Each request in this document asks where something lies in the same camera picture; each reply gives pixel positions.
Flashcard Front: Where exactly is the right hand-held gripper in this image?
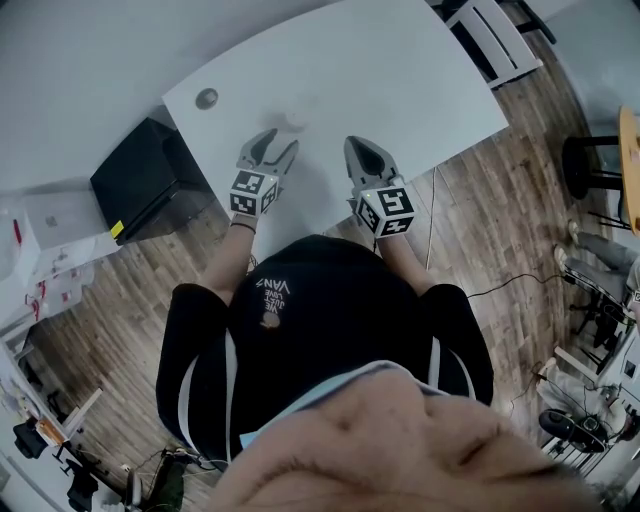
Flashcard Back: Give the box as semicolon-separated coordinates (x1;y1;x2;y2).
344;135;418;241

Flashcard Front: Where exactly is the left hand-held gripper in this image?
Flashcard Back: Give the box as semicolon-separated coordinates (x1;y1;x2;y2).
228;127;300;219

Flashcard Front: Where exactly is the white cylindrical object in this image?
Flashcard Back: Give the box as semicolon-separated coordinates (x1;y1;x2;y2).
277;110;309;132

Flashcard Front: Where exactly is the person's left forearm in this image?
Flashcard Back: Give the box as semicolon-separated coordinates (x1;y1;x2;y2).
202;219;259;306

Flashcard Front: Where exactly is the person's right forearm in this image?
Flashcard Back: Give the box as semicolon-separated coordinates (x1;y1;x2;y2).
374;232;436;296

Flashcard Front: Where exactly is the white flat box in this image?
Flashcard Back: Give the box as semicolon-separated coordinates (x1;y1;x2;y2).
22;192;109;251

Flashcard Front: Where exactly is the black cabinet with yellow label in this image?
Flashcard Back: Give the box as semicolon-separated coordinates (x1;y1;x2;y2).
89;117;211;246

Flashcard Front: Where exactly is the person's black shirt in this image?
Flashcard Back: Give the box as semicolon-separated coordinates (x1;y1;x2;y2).
155;234;495;464

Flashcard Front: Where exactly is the white chair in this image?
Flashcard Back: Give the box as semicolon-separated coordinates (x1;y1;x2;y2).
444;0;545;90

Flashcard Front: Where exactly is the black round stool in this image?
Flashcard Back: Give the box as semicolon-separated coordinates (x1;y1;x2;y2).
561;134;621;201

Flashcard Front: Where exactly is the black office chair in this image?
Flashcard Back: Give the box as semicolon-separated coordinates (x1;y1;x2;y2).
509;0;558;45

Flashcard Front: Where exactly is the round wooden table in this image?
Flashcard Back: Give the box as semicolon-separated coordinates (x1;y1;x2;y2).
617;104;640;236

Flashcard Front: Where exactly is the person's face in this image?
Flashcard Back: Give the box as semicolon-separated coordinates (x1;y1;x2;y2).
209;372;601;512

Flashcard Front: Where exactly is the black round device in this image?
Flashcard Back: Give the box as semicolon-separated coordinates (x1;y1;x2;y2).
538;408;609;454

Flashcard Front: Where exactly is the small black chair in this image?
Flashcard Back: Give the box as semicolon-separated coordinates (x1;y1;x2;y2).
12;422;51;459

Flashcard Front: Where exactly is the black floor cable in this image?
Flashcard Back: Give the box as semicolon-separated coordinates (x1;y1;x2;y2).
467;272;569;301

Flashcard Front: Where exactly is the white desk leg frame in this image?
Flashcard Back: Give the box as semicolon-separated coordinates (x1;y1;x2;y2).
59;387;104;436

